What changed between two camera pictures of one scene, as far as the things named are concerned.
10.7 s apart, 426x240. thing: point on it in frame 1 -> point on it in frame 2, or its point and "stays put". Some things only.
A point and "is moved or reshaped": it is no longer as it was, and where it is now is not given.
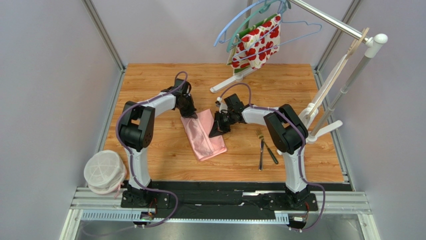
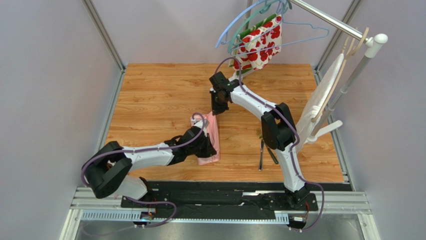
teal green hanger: (261, 9) stays put
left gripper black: (190, 113) -> (209, 151)
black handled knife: (271, 153) stays put
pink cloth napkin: (198, 130) is moved or reshaped
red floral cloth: (255, 45) stays put
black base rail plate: (197, 200) stays put
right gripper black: (222, 119) -> (218, 102)
